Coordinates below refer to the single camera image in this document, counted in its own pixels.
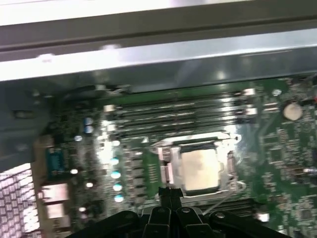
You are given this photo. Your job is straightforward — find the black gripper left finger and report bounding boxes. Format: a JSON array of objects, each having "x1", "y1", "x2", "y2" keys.
[{"x1": 65, "y1": 187, "x2": 172, "y2": 238}]

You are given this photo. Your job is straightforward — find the round coin cell battery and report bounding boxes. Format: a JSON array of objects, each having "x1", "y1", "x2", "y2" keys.
[{"x1": 283, "y1": 101, "x2": 303, "y2": 121}]

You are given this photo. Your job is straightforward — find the green motherboard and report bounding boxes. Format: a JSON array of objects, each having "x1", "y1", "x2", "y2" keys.
[{"x1": 32, "y1": 78, "x2": 317, "y2": 238}]

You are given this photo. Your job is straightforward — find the metal socket cover frame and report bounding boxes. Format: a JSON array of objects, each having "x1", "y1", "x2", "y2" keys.
[{"x1": 158, "y1": 132, "x2": 242, "y2": 194}]

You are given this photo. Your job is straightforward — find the RAM slot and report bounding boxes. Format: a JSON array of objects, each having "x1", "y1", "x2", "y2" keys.
[
  {"x1": 188, "y1": 198, "x2": 256, "y2": 214},
  {"x1": 106, "y1": 97, "x2": 256, "y2": 123},
  {"x1": 108, "y1": 116, "x2": 256, "y2": 142},
  {"x1": 222, "y1": 209, "x2": 270, "y2": 224},
  {"x1": 104, "y1": 88, "x2": 256, "y2": 114},
  {"x1": 106, "y1": 105, "x2": 257, "y2": 132}
]

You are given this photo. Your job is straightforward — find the silver CPU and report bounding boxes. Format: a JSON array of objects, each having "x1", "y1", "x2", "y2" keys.
[{"x1": 180, "y1": 147, "x2": 223, "y2": 193}]

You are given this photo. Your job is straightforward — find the thin metal locking lever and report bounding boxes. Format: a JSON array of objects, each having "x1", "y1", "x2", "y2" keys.
[
  {"x1": 148, "y1": 132, "x2": 243, "y2": 149},
  {"x1": 203, "y1": 180, "x2": 247, "y2": 215}
]

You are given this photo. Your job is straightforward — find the open PC case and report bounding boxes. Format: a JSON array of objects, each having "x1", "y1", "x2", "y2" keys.
[{"x1": 0, "y1": 4, "x2": 317, "y2": 238}]

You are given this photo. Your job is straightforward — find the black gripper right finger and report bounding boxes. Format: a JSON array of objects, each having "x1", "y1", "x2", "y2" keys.
[{"x1": 171, "y1": 187, "x2": 285, "y2": 238}]

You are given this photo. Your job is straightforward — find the silver rear port block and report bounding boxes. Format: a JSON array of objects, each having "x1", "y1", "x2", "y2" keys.
[
  {"x1": 41, "y1": 182, "x2": 70, "y2": 207},
  {"x1": 44, "y1": 204, "x2": 71, "y2": 230}
]

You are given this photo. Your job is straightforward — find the blue rear port connector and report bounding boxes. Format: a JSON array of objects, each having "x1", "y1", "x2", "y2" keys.
[{"x1": 46, "y1": 148, "x2": 65, "y2": 179}]

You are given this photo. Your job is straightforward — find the CPU socket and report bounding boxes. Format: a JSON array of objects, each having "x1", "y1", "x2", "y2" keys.
[{"x1": 156, "y1": 132, "x2": 247, "y2": 199}]

